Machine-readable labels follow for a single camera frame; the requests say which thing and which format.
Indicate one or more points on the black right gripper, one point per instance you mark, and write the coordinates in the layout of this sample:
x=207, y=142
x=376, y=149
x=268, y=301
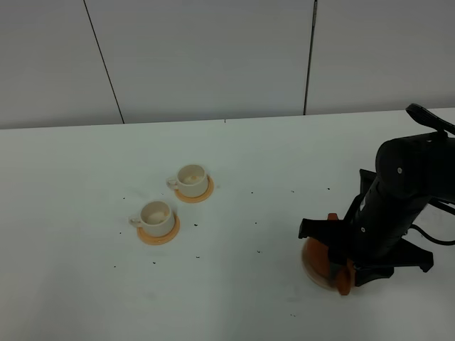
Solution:
x=371, y=236

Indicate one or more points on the brown clay teapot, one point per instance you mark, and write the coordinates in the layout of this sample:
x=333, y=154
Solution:
x=314, y=257

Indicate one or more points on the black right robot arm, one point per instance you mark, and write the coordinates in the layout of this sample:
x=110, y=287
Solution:
x=419, y=165

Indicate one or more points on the far orange coaster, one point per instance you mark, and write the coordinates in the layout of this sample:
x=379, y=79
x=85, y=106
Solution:
x=200, y=198

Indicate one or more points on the orange coaster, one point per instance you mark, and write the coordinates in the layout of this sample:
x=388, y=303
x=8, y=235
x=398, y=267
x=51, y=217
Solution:
x=200, y=198
x=150, y=240

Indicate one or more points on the far white teacup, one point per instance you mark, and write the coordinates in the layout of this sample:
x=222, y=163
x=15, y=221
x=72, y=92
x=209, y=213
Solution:
x=191, y=181

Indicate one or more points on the white teacup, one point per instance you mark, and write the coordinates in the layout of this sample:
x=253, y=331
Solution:
x=156, y=218
x=191, y=181

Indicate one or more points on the near white teacup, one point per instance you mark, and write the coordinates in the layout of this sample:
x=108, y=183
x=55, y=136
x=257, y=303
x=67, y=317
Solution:
x=156, y=218

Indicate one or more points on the near orange coaster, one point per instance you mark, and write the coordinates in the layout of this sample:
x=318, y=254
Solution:
x=150, y=240

